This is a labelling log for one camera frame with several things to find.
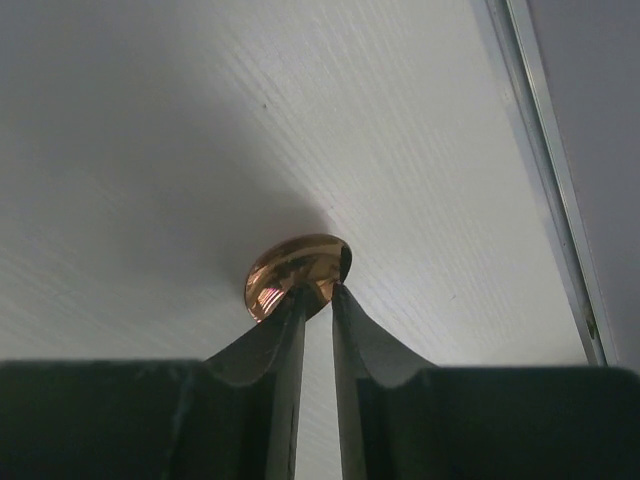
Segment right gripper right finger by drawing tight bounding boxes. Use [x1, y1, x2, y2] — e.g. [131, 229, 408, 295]
[332, 285, 639, 479]

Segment right aluminium frame post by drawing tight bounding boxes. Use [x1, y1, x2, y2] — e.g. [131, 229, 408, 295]
[485, 1, 619, 366]

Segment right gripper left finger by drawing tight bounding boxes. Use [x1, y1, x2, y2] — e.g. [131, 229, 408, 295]
[1, 288, 306, 479]

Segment copper spoon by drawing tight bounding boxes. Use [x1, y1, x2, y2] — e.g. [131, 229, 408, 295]
[244, 233, 352, 323]

